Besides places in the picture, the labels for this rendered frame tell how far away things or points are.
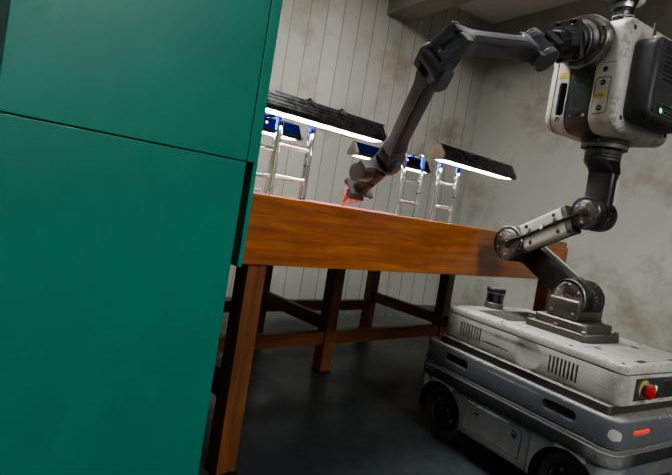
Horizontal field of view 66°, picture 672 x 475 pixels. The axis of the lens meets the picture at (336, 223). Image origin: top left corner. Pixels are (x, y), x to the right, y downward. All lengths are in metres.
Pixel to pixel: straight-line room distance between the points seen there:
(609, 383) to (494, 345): 0.39
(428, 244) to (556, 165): 2.60
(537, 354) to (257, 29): 1.22
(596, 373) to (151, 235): 1.21
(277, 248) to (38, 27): 0.73
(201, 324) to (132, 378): 0.19
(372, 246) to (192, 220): 0.64
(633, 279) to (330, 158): 2.25
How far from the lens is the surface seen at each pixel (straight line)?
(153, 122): 1.19
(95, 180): 1.15
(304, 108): 1.81
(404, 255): 1.76
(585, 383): 1.65
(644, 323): 3.90
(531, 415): 1.72
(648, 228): 3.91
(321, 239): 1.50
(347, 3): 4.24
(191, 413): 1.38
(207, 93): 1.24
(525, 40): 1.60
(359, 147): 2.74
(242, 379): 1.48
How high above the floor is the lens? 0.77
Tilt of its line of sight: 2 degrees down
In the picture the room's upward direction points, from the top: 9 degrees clockwise
